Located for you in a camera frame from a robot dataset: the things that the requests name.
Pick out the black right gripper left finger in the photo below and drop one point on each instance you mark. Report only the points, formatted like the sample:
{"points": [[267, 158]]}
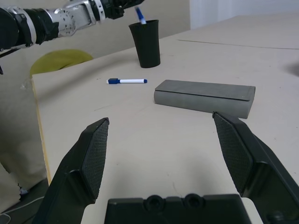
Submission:
{"points": [[77, 168]]}

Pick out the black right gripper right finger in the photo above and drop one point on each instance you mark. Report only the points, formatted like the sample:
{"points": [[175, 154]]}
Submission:
{"points": [[254, 163]]}

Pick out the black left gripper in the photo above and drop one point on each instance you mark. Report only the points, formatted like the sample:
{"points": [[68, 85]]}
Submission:
{"points": [[112, 9]]}

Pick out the white marker with barcode print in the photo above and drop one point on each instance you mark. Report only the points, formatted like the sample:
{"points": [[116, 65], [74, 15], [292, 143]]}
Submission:
{"points": [[140, 16]]}

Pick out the white marker with eraser cap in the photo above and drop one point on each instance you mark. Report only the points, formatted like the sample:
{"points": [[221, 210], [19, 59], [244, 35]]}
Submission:
{"points": [[130, 81]]}

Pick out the grey glasses case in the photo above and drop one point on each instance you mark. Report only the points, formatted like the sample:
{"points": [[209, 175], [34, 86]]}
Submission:
{"points": [[201, 100]]}

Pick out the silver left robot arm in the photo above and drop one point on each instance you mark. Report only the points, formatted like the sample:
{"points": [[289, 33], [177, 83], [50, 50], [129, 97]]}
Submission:
{"points": [[63, 18]]}

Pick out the black plastic cup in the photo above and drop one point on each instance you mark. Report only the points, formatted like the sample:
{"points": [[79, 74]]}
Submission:
{"points": [[147, 46]]}

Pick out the yellow cushion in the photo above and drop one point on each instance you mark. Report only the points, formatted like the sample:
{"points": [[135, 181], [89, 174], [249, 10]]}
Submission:
{"points": [[60, 58]]}

